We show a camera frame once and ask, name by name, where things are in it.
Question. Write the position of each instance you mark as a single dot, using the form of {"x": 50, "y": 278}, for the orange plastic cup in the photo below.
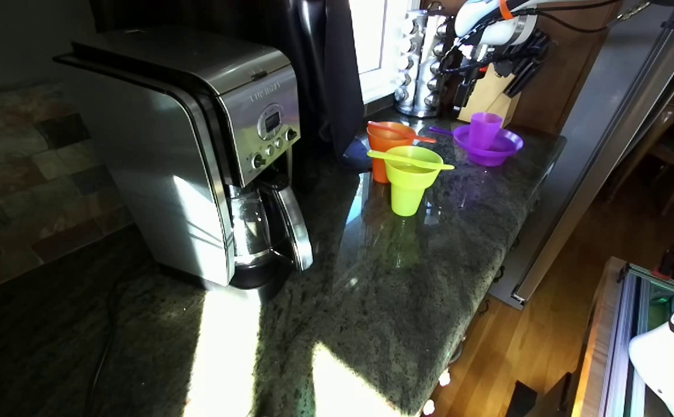
{"x": 386, "y": 135}

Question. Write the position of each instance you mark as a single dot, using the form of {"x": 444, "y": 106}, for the orange plastic spoon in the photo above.
{"x": 426, "y": 139}

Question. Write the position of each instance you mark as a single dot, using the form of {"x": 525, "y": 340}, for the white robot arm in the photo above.
{"x": 504, "y": 30}

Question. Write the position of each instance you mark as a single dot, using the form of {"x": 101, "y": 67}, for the purple plastic cup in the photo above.
{"x": 485, "y": 127}

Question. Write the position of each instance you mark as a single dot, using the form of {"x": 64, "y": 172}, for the glass coffee carafe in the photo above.
{"x": 270, "y": 234}

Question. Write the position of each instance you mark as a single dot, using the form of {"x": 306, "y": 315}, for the silver coffee maker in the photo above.
{"x": 183, "y": 121}

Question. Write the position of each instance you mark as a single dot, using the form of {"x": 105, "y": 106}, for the wooden knife block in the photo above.
{"x": 490, "y": 96}

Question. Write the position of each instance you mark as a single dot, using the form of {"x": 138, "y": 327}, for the dark hanging cloth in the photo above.
{"x": 326, "y": 59}

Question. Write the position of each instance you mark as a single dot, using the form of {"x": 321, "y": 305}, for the purple plastic bowl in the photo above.
{"x": 490, "y": 159}

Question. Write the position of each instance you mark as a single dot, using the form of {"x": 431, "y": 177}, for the green plastic cup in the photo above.
{"x": 409, "y": 184}

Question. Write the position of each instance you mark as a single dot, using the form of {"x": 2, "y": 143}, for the green plastic spoon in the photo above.
{"x": 409, "y": 159}

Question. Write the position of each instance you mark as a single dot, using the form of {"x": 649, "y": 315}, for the purple plastic plate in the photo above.
{"x": 506, "y": 143}

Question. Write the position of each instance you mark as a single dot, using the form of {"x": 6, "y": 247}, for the chrome spice rack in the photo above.
{"x": 426, "y": 34}

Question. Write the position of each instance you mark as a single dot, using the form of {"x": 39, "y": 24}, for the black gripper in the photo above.
{"x": 464, "y": 64}

